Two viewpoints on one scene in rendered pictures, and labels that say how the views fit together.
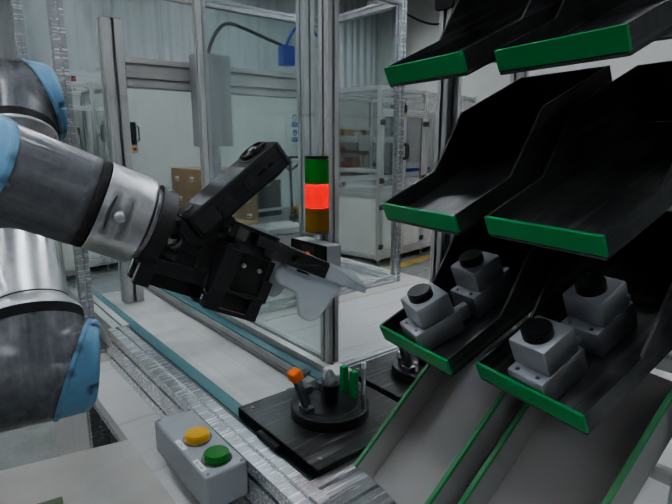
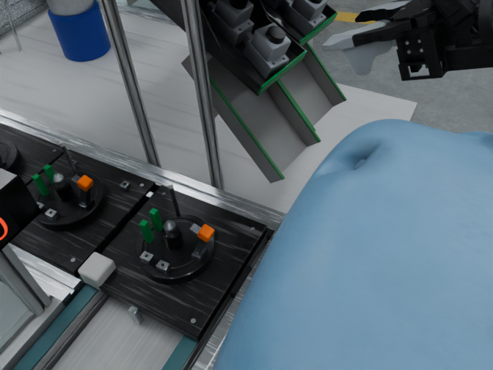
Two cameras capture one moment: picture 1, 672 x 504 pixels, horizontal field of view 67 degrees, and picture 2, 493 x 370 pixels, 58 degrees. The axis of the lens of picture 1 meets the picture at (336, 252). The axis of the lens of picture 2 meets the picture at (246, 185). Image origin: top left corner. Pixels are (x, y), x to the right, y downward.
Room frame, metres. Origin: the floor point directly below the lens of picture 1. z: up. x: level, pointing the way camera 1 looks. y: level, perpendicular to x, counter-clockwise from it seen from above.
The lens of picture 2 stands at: (0.86, 0.50, 1.62)
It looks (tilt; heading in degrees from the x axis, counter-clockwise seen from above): 47 degrees down; 251
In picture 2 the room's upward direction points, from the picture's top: 5 degrees counter-clockwise
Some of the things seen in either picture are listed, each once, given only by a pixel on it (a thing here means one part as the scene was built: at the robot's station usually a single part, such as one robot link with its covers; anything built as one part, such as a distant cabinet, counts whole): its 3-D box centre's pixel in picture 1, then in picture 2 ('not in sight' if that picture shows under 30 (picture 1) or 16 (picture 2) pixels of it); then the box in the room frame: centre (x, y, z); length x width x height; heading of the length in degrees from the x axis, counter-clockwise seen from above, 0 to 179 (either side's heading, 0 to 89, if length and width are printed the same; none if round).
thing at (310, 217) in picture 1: (317, 219); not in sight; (1.06, 0.04, 1.28); 0.05 x 0.05 x 0.05
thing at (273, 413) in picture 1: (330, 416); (177, 252); (0.84, 0.01, 0.96); 0.24 x 0.24 x 0.02; 39
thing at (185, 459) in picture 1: (198, 454); not in sight; (0.77, 0.23, 0.93); 0.21 x 0.07 x 0.06; 39
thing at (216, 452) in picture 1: (216, 457); not in sight; (0.71, 0.19, 0.96); 0.04 x 0.04 x 0.02
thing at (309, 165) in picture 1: (316, 171); not in sight; (1.06, 0.04, 1.38); 0.05 x 0.05 x 0.05
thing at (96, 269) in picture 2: (337, 377); (98, 271); (0.98, 0.00, 0.97); 0.05 x 0.05 x 0.04; 39
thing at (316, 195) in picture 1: (316, 195); not in sight; (1.06, 0.04, 1.33); 0.05 x 0.05 x 0.05
